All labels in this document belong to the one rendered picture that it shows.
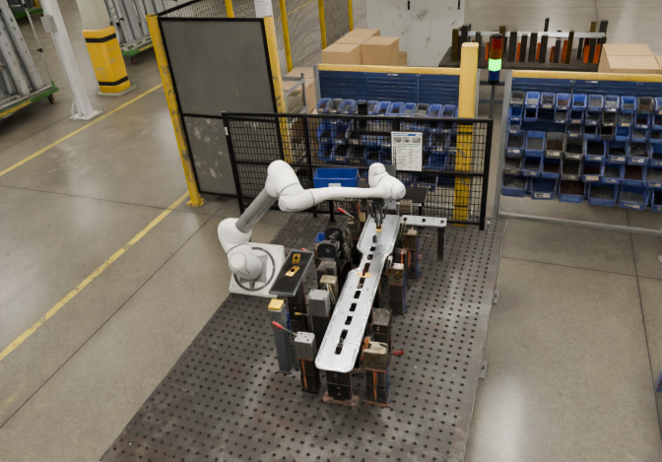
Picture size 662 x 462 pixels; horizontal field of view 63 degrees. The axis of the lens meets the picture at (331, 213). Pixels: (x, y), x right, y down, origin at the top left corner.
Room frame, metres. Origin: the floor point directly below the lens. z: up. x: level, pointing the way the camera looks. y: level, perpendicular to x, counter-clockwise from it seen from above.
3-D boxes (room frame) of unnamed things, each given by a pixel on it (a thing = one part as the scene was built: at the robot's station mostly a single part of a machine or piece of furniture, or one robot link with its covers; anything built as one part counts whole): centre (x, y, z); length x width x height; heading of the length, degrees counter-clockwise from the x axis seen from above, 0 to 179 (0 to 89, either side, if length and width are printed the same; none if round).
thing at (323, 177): (3.42, -0.06, 1.09); 0.30 x 0.17 x 0.13; 79
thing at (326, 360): (2.43, -0.16, 1.00); 1.38 x 0.22 x 0.02; 162
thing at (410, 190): (3.37, -0.24, 1.01); 0.90 x 0.22 x 0.03; 72
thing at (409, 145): (3.39, -0.56, 1.30); 0.23 x 0.02 x 0.31; 72
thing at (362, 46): (7.43, -0.68, 0.52); 1.20 x 0.80 x 1.05; 154
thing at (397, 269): (2.45, -0.34, 0.87); 0.12 x 0.09 x 0.35; 72
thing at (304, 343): (1.94, 0.18, 0.88); 0.11 x 0.10 x 0.36; 72
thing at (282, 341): (2.08, 0.31, 0.92); 0.08 x 0.08 x 0.44; 72
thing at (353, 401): (1.85, 0.04, 0.84); 0.18 x 0.06 x 0.29; 72
